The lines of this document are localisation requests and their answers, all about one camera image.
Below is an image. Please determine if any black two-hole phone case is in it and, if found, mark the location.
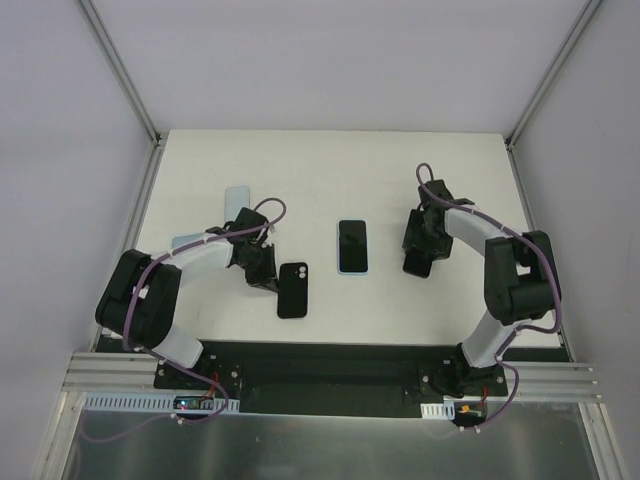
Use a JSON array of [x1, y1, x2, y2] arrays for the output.
[[276, 262, 309, 319]]

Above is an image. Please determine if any light blue phone face down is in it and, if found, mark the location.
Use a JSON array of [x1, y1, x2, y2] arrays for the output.
[[224, 185, 251, 222]]

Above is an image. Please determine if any gold phone with black screen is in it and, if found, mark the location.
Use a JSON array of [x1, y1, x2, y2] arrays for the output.
[[338, 219, 370, 274]]

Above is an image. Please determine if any light blue two-hole phone case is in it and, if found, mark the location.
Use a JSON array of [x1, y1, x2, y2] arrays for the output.
[[171, 233, 203, 249]]

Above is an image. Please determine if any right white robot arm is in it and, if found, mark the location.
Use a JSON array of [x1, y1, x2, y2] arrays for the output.
[[402, 180, 561, 398]]

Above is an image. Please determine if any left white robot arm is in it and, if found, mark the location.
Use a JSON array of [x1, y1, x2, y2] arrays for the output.
[[95, 207, 278, 389]]

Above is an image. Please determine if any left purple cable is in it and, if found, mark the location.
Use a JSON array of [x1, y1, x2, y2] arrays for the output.
[[122, 197, 287, 426]]

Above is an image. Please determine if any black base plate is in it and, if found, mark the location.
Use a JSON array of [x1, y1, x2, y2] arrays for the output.
[[94, 334, 574, 416]]

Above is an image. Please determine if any right aluminium frame post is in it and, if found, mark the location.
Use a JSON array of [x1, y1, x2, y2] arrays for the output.
[[502, 0, 606, 149]]

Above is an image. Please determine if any aluminium frame post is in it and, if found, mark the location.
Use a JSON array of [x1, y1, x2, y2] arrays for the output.
[[502, 0, 606, 149], [74, 0, 169, 146]]

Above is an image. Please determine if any right white cable duct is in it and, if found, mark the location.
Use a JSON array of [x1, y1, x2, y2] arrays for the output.
[[420, 400, 487, 421]]

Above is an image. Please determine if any white cable duct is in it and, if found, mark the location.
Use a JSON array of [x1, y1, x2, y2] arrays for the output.
[[84, 393, 240, 416], [420, 400, 487, 421]]

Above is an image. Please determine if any aluminium front rail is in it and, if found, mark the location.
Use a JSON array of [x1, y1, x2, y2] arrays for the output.
[[62, 352, 604, 403]]

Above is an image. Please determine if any left white cable duct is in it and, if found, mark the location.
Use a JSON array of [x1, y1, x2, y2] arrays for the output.
[[84, 393, 240, 416]]

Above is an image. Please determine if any left aluminium frame post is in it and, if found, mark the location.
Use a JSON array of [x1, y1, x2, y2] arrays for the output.
[[74, 0, 169, 146]]

